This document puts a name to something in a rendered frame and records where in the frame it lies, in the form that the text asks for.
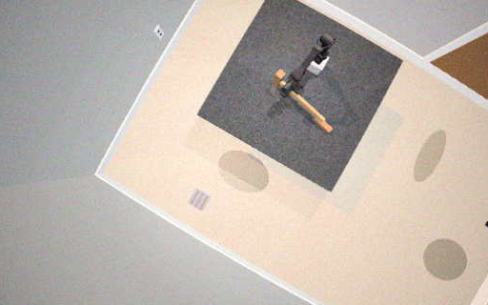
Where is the light wooden rail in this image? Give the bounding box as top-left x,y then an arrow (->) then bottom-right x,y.
280,81 -> 326,122

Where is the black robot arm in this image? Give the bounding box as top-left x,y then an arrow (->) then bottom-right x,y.
281,31 -> 336,95

